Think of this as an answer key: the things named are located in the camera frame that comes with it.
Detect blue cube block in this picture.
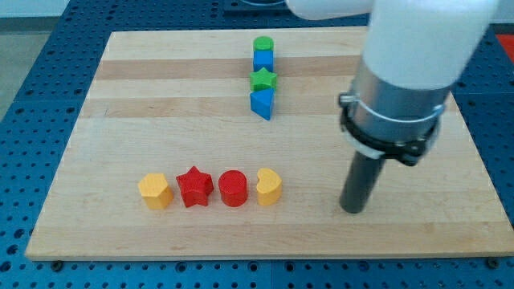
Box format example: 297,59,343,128
253,50,274,72

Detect silver and black wrist mount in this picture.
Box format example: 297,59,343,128
339,61,450,166

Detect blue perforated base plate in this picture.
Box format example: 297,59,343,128
1,0,513,288

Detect wooden board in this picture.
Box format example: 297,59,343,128
26,26,513,261

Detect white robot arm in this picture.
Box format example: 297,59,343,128
286,0,499,214

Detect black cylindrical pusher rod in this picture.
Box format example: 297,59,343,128
339,152,385,214

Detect green cylinder block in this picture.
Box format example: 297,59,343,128
253,36,274,51

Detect red star block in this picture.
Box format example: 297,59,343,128
176,166,214,208

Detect red cylinder block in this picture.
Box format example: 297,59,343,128
218,170,248,207

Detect blue triangle block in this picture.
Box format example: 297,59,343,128
250,88,275,120

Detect yellow heart block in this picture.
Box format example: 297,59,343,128
256,168,283,206

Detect green star block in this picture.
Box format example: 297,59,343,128
249,67,277,92

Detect yellow pentagon block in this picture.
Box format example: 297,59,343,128
137,173,173,210

